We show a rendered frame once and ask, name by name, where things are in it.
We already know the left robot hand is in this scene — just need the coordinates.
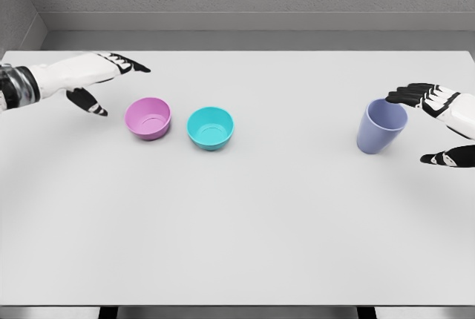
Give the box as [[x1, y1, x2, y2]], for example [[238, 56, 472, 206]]
[[58, 52, 151, 117]]

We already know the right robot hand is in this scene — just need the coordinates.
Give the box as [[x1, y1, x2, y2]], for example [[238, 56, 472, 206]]
[[384, 82, 475, 168]]

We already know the pink bowl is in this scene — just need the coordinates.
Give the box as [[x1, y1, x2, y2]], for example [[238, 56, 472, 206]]
[[123, 97, 173, 142]]

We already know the lavender cup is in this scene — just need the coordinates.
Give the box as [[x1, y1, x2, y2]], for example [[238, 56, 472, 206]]
[[356, 98, 409, 156]]

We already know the teal bowl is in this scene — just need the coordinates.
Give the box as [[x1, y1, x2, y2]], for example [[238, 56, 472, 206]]
[[186, 106, 235, 151]]

